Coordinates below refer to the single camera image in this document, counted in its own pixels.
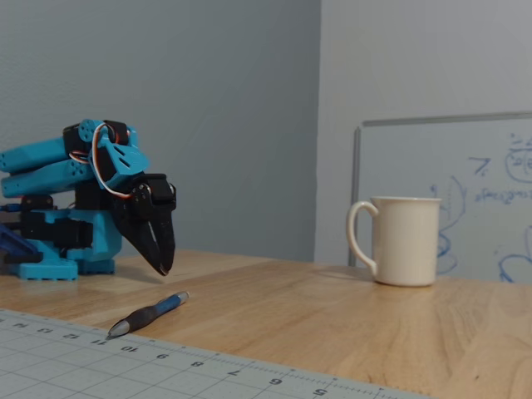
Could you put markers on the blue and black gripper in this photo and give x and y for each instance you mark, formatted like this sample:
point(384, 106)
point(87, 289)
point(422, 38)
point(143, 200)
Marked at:
point(130, 217)

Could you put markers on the blue pen with black grip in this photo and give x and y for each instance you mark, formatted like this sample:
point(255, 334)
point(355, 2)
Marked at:
point(154, 311)

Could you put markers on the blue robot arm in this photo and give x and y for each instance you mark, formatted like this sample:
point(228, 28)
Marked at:
point(39, 151)

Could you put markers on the dark blue table clamp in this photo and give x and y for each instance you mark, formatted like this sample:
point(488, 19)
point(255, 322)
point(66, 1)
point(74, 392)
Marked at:
point(16, 243)

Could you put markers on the grey gridded cutting mat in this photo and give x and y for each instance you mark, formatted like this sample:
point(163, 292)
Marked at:
point(83, 370)

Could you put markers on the cream ceramic mug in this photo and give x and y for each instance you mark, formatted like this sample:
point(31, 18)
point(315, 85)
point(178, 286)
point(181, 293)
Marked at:
point(405, 241)

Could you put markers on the whiteboard with blue drawings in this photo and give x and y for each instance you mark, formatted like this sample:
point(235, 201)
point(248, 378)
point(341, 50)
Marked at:
point(478, 174)

